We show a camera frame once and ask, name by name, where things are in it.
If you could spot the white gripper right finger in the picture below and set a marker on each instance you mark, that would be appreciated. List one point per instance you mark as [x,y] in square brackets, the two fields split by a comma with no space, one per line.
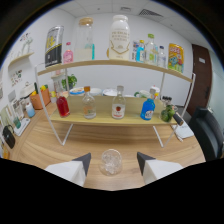
[156,169]

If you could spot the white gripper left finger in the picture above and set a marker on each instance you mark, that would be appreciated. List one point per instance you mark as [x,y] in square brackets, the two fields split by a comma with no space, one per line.
[71,170]

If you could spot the blue liquid bottle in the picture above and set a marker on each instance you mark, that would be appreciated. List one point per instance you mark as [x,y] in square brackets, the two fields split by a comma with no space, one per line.
[147,109]

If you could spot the white milk bottle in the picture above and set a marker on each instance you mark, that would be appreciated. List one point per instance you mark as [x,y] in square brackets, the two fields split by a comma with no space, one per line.
[119,38]

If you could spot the green cup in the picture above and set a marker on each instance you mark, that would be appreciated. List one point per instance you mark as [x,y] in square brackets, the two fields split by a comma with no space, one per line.
[17,122]

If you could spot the white and blue cup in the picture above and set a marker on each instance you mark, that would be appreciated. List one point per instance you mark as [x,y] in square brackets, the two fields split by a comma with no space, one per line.
[30,110]

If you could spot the yellow paper cup with lid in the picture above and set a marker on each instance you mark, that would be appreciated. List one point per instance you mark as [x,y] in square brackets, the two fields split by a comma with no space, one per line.
[154,90]

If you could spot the white zip pouch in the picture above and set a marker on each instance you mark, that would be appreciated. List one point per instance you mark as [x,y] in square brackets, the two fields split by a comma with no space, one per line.
[185,131]

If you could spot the lime jar with cork lid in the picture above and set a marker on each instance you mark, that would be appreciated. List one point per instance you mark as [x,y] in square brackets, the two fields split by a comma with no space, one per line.
[167,113]

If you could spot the black chair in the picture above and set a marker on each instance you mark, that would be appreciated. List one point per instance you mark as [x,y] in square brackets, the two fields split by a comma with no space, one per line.
[208,133]

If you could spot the red liquid glass bottle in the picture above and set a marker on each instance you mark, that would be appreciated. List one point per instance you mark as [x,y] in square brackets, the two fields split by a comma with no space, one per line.
[62,106]

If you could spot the two-tier wooden shelf rack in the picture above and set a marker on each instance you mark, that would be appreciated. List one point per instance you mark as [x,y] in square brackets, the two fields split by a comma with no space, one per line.
[106,115]

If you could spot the white tray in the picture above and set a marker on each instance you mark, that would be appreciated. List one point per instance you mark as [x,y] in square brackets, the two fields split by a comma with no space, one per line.
[22,127]

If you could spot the black handbag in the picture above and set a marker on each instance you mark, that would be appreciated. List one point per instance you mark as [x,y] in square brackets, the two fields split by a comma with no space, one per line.
[9,138]

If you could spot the clear bottle with red label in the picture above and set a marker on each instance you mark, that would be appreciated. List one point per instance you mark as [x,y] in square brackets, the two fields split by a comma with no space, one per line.
[118,108]

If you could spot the orange storage basket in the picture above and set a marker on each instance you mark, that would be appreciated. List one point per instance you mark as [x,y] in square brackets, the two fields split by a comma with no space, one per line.
[40,99]

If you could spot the blue-rimmed bowl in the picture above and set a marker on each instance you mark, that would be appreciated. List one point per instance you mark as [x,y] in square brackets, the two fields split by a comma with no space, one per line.
[76,91]

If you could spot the green potted plant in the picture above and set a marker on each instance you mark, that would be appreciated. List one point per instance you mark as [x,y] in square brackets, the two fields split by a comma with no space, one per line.
[70,81]

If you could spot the brown door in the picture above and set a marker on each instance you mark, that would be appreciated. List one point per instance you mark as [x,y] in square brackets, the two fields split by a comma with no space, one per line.
[199,80]

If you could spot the clear plastic bottle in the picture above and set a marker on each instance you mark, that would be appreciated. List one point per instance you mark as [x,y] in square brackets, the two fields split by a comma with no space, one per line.
[161,58]

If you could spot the yellow snack canister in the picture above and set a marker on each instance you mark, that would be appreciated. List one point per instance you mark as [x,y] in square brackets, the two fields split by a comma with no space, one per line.
[176,57]

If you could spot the small pink bottle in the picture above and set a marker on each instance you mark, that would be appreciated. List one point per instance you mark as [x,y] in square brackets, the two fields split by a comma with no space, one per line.
[68,56]

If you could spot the small light blue bottle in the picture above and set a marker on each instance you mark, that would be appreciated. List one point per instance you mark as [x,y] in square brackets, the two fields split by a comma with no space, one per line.
[140,53]

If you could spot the green-capped glass bottle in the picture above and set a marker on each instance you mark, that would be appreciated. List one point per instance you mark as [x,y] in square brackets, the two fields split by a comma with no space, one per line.
[151,50]

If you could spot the small teal bottle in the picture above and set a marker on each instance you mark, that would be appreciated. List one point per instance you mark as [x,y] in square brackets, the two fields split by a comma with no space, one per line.
[93,51]

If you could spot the black and yellow canister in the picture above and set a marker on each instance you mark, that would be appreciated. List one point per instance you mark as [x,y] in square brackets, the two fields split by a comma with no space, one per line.
[54,46]

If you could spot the wooden wall shelf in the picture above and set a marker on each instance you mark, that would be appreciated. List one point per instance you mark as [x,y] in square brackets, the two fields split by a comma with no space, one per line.
[20,59]

